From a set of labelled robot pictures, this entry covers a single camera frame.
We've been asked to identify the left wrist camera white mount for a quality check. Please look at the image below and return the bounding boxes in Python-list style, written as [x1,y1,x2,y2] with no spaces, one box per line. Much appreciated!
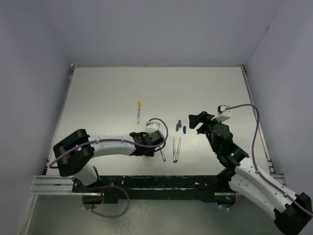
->
[144,121,160,134]

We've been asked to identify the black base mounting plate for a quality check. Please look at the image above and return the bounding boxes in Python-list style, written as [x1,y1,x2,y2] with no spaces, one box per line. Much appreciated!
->
[72,175,235,204]

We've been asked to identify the purple pen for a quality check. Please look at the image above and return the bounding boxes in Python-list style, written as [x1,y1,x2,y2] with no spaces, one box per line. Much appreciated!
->
[160,150,166,162]

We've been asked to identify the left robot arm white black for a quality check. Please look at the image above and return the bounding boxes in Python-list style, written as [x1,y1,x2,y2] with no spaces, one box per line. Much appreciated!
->
[53,129,166,192]

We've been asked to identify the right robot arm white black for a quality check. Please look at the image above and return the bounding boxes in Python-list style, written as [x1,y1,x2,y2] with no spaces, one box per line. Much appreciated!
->
[188,112,313,235]

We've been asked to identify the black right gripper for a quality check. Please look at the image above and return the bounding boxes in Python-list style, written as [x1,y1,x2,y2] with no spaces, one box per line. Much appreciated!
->
[189,111,225,153]

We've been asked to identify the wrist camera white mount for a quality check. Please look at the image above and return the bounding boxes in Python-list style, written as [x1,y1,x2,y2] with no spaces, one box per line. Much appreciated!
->
[144,121,160,134]
[211,105,232,123]

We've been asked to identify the blue pen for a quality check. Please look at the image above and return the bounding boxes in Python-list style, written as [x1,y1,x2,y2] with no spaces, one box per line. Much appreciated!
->
[172,138,176,163]

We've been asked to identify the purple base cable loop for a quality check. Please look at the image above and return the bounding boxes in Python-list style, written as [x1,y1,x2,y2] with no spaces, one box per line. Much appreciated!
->
[82,185,131,218]

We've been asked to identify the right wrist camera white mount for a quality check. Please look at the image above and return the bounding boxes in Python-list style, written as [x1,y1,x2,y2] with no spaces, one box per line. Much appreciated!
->
[211,105,232,123]

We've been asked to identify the red pen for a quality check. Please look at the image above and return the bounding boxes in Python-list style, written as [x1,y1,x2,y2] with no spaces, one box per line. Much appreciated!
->
[175,137,181,163]

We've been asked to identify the aluminium frame rail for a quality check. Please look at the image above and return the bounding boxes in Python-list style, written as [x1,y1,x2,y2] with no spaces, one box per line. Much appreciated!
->
[28,64,289,196]

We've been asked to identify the yellow pen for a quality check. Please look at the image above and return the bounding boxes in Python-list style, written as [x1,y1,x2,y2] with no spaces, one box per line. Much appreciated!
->
[136,107,141,124]

